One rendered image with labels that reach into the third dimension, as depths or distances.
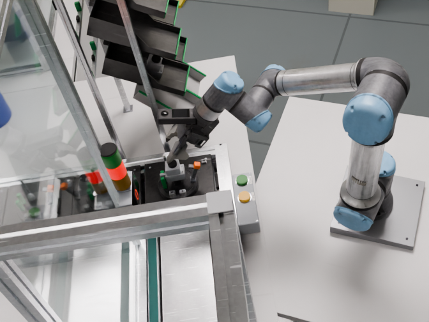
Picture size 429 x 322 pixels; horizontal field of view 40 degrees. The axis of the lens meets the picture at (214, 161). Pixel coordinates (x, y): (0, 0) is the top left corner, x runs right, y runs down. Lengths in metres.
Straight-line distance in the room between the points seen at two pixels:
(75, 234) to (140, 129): 1.69
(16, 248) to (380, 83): 0.99
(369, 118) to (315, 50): 2.51
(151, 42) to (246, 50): 2.09
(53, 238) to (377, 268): 1.37
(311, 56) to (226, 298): 3.30
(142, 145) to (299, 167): 0.62
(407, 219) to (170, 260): 0.78
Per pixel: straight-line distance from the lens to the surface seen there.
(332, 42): 3.96
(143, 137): 2.35
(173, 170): 1.92
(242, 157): 2.20
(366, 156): 1.56
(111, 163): 1.59
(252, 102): 1.68
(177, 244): 1.95
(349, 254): 1.95
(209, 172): 2.03
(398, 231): 1.98
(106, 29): 1.85
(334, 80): 1.62
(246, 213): 1.93
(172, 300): 1.86
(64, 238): 0.72
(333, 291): 1.89
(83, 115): 1.48
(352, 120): 1.45
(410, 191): 2.08
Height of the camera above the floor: 2.55
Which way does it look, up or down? 50 degrees down
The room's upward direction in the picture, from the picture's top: 13 degrees counter-clockwise
